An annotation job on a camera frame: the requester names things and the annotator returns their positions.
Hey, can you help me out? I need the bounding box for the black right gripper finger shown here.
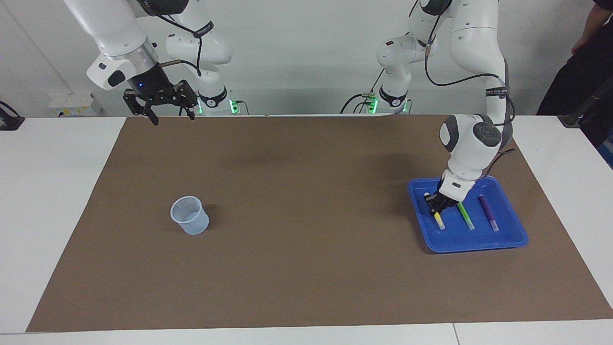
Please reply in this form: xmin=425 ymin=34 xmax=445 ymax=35
xmin=174 ymin=80 xmax=198 ymax=121
xmin=123 ymin=89 xmax=160 ymax=127

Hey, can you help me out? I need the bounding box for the yellow pen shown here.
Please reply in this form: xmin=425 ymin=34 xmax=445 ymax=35
xmin=424 ymin=192 xmax=446 ymax=230

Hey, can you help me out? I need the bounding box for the green pen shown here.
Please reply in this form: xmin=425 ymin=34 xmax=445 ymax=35
xmin=455 ymin=201 xmax=476 ymax=231

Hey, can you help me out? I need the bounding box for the purple pen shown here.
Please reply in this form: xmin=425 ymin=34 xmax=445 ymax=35
xmin=478 ymin=194 xmax=499 ymax=232

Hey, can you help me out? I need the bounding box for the bystander bare forearm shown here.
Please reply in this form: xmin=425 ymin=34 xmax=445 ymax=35
xmin=582 ymin=4 xmax=610 ymax=45

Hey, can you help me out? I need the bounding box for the blue plastic tray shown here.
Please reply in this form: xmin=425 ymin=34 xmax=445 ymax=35
xmin=407 ymin=175 xmax=529 ymax=253

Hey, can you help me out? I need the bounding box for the white power socket box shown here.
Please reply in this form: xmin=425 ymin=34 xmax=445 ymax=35
xmin=49 ymin=93 xmax=103 ymax=118

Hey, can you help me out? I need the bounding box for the translucent plastic cup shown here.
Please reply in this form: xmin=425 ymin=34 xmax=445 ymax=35
xmin=170 ymin=195 xmax=210 ymax=236

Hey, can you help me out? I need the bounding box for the black desk clamp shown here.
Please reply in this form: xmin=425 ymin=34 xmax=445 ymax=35
xmin=0 ymin=101 xmax=25 ymax=131

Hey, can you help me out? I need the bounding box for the brown table mat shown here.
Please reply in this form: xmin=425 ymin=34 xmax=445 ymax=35
xmin=26 ymin=114 xmax=613 ymax=333

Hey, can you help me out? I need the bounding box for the black stand pole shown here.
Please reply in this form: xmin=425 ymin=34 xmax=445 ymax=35
xmin=558 ymin=89 xmax=613 ymax=127

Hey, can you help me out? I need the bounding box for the blue crate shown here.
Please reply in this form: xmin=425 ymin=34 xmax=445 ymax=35
xmin=598 ymin=137 xmax=613 ymax=169

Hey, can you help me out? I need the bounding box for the bystander black clothing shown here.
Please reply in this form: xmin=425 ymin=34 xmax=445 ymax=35
xmin=535 ymin=0 xmax=613 ymax=148

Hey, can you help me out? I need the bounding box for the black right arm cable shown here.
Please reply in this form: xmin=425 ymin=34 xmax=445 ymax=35
xmin=139 ymin=0 xmax=204 ymax=77

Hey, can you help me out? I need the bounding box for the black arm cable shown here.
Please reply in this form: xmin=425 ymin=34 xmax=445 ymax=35
xmin=408 ymin=0 xmax=517 ymax=180
xmin=139 ymin=0 xmax=204 ymax=77

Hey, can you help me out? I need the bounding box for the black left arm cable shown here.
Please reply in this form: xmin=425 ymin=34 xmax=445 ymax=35
xmin=408 ymin=0 xmax=517 ymax=180

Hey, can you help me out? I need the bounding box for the black base cable bundle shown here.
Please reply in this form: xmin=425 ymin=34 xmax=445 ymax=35
xmin=340 ymin=71 xmax=386 ymax=115

